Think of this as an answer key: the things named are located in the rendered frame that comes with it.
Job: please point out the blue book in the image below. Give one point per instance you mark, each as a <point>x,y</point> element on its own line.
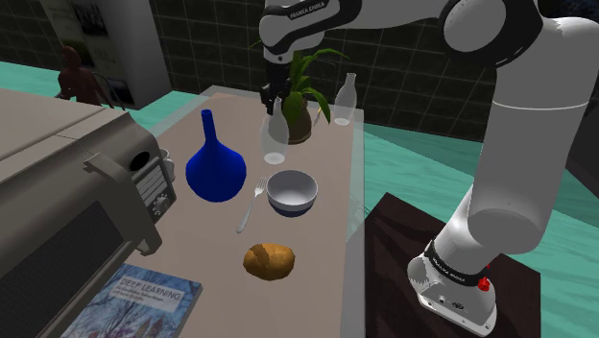
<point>135,306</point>

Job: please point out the potted green plant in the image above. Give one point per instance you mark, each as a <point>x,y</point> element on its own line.
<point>299,107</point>

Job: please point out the clear glass bottle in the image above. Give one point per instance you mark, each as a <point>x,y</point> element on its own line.
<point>346,100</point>
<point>274,135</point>

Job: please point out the grey toaster oven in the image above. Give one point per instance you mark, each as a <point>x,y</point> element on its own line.
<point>70,201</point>

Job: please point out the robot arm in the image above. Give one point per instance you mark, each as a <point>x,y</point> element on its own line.
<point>529,140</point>

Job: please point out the white mug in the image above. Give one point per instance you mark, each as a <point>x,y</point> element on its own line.
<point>167,164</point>

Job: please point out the dark robot stand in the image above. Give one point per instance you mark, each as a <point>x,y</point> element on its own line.
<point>397,262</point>

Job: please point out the white bowl with blue base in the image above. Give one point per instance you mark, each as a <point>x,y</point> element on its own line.
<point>292,192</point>

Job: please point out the blue flask vase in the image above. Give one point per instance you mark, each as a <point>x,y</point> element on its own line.
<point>215,171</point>

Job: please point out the brown potato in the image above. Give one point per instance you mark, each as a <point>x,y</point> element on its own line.
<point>269,261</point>

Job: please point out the dark red figure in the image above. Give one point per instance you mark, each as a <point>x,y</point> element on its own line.
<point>77,77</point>

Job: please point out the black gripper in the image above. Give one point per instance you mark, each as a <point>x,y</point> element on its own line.
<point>276,82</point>

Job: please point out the white cabinet with pictures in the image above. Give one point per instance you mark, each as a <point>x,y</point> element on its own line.
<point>112,47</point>

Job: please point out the silver fork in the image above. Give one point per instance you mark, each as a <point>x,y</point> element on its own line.
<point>250,208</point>

